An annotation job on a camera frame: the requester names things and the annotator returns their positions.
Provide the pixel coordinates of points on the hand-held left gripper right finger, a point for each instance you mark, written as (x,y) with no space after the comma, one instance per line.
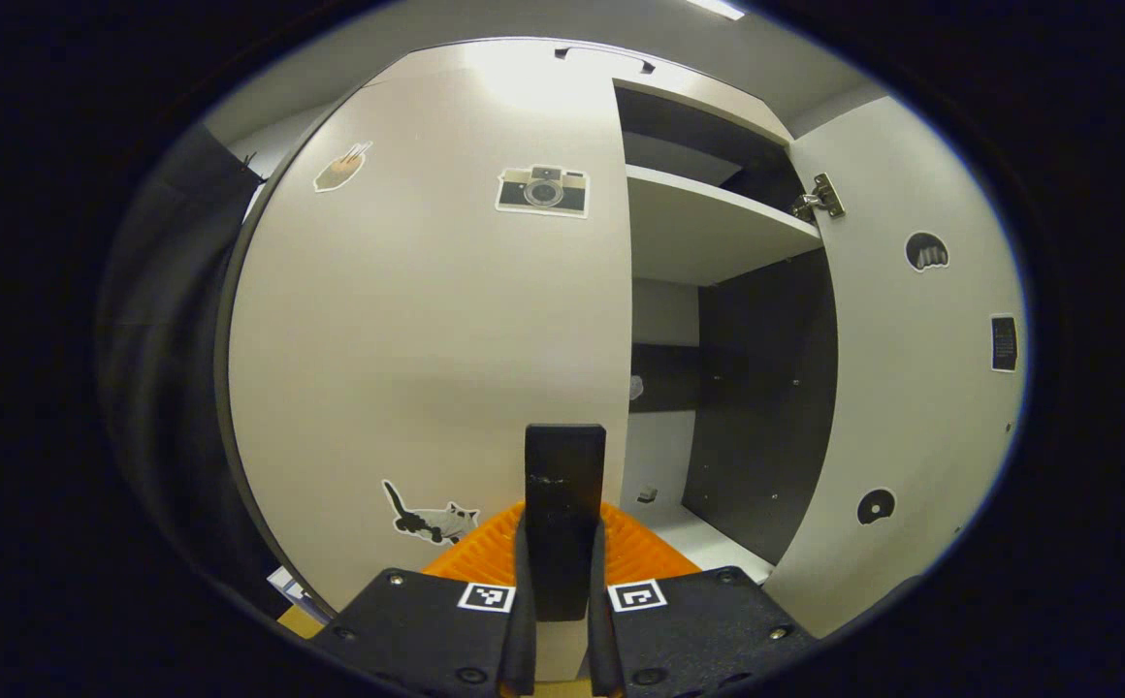
(601,650)

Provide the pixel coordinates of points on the black backdrop cloth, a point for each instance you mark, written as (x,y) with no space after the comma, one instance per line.
(165,388)

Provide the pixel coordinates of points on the beige cabinet top panel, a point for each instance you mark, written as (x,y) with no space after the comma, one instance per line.
(698,94)

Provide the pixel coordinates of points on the metal door hinge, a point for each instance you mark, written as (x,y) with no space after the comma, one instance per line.
(819,199)

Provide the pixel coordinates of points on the beige double-door shoe cabinet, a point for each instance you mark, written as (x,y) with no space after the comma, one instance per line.
(756,388)

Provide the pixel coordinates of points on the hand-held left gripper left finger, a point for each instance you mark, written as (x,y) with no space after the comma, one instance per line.
(521,650)

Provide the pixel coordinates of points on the white cabinet inner shelf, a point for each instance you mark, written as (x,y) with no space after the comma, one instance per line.
(698,228)

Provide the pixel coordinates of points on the large ceiling light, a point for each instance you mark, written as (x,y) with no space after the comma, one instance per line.
(718,8)

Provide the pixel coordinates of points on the beige cabinet door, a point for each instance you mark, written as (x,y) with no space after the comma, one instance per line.
(912,417)
(427,339)

